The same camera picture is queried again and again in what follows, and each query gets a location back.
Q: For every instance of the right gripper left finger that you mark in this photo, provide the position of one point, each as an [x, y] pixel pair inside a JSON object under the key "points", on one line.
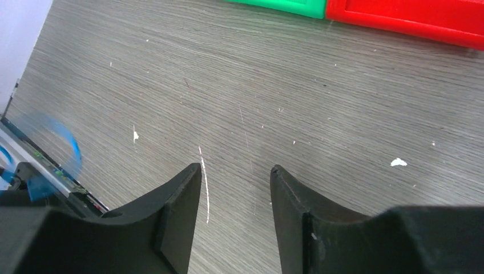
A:
{"points": [[152, 234]]}

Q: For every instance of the red plastic bin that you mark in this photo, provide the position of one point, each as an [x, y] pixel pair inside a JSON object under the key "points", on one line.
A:
{"points": [[457, 22]]}

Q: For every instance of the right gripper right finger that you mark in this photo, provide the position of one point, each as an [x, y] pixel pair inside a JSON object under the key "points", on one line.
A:
{"points": [[317, 235]]}

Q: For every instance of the green plastic bin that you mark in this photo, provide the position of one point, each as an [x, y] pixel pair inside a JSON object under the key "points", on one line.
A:
{"points": [[308, 8]]}

